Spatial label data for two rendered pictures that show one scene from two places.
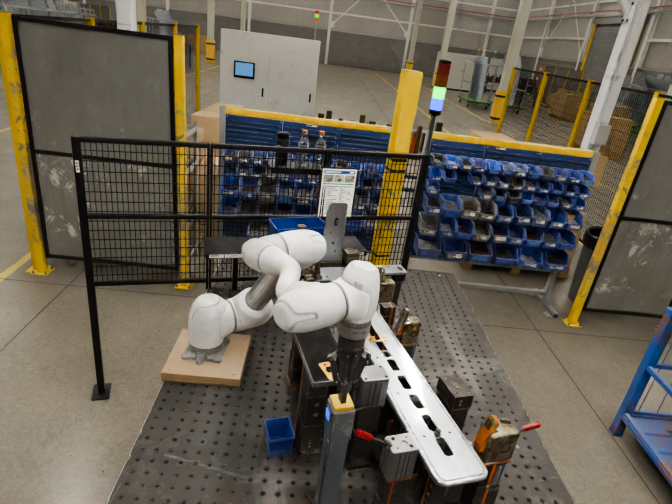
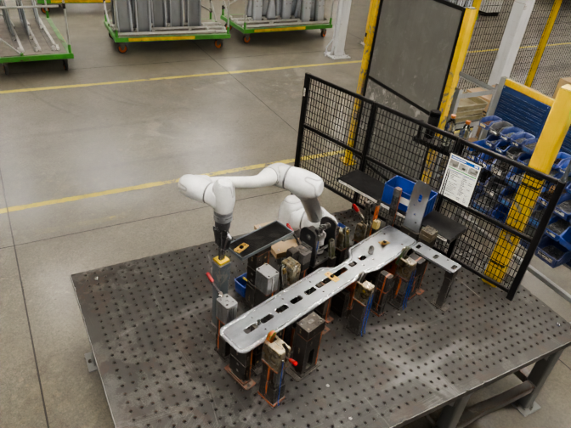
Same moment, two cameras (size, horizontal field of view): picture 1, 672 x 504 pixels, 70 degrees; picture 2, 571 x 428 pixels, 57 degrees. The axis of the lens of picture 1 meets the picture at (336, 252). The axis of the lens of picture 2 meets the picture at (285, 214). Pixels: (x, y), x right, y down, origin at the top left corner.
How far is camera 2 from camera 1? 2.14 m
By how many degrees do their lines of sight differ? 54
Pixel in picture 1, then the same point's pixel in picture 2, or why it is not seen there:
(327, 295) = (196, 183)
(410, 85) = (559, 103)
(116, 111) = (415, 61)
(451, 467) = (234, 334)
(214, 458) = not seen: hidden behind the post
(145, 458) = (201, 250)
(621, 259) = not seen: outside the picture
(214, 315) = (287, 209)
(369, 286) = (216, 191)
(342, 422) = (215, 269)
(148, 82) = (440, 43)
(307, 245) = (298, 181)
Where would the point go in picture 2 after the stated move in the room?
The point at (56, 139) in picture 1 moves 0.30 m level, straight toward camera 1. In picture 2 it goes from (380, 71) to (367, 79)
